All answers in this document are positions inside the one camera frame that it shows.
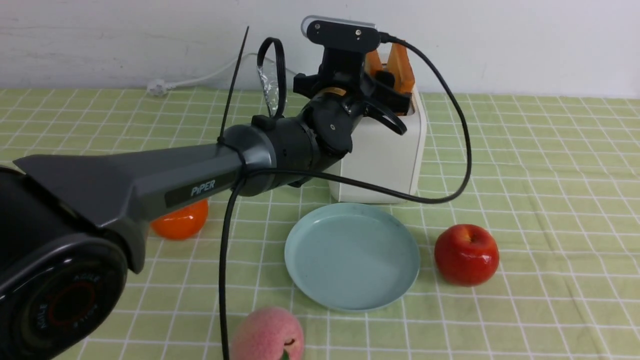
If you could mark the white toaster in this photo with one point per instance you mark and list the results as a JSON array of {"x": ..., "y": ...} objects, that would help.
[{"x": 382, "y": 157}]

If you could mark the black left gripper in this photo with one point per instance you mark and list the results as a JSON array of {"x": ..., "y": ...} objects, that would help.
[{"x": 342, "y": 77}]

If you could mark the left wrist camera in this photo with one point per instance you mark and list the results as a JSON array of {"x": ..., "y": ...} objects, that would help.
[{"x": 341, "y": 34}]

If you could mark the orange persimmon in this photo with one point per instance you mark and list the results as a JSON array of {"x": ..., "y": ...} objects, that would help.
[{"x": 184, "y": 223}]

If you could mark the toast slice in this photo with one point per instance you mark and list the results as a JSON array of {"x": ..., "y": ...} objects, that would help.
[
  {"x": 398, "y": 64},
  {"x": 373, "y": 63}
]

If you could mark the red apple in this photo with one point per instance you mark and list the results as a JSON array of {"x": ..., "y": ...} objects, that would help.
[{"x": 466, "y": 255}]

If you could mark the black cable tie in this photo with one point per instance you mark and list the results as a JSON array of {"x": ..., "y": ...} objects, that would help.
[{"x": 234, "y": 82}]

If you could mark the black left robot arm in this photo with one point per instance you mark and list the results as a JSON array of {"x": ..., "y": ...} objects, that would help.
[{"x": 72, "y": 226}]

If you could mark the light blue plate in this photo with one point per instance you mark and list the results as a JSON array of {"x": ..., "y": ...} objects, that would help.
[{"x": 352, "y": 257}]

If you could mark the pink peach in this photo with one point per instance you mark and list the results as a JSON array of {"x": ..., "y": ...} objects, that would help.
[{"x": 268, "y": 333}]

